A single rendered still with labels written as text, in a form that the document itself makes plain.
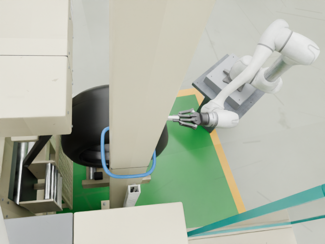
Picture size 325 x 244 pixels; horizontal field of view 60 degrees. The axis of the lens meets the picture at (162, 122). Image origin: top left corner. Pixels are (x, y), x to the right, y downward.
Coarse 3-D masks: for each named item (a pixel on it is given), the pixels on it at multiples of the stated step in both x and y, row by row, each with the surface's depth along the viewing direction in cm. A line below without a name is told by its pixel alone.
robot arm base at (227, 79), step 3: (225, 69) 237; (225, 72) 237; (228, 72) 236; (228, 75) 235; (225, 78) 235; (228, 78) 234; (225, 81) 234; (228, 81) 234; (243, 84) 233; (240, 87) 233; (237, 90) 234; (240, 90) 232
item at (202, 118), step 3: (198, 114) 162; (201, 114) 160; (204, 114) 160; (192, 117) 160; (195, 117) 160; (198, 117) 161; (201, 117) 159; (204, 117) 159; (207, 117) 160; (198, 120) 160; (201, 120) 159; (204, 120) 159; (207, 120) 160; (195, 123) 159; (198, 123) 159; (201, 123) 159; (204, 123) 160
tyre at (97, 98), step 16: (80, 96) 135; (96, 96) 132; (80, 112) 131; (96, 112) 128; (80, 128) 128; (96, 128) 126; (64, 144) 136; (80, 144) 130; (96, 144) 131; (160, 144) 143; (80, 160) 148; (96, 160) 168
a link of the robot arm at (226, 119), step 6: (216, 108) 172; (222, 114) 162; (228, 114) 163; (234, 114) 165; (222, 120) 161; (228, 120) 162; (234, 120) 164; (216, 126) 164; (222, 126) 163; (228, 126) 164; (234, 126) 167
